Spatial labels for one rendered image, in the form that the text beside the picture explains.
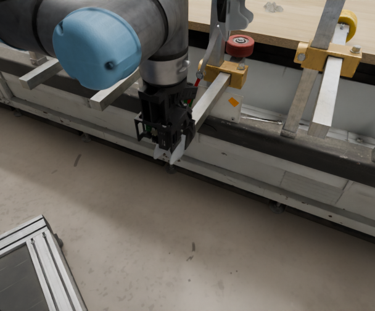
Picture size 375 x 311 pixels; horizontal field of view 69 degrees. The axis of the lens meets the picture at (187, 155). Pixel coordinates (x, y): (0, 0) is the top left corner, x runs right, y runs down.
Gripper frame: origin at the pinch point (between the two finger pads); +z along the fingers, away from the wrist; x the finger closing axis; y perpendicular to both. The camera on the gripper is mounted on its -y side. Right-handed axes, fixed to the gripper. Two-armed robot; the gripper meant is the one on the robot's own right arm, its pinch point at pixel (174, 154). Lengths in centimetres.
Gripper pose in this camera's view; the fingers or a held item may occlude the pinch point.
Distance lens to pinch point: 59.2
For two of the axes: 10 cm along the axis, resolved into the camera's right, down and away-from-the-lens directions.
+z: 0.0, 6.9, 7.2
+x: 9.0, 3.1, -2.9
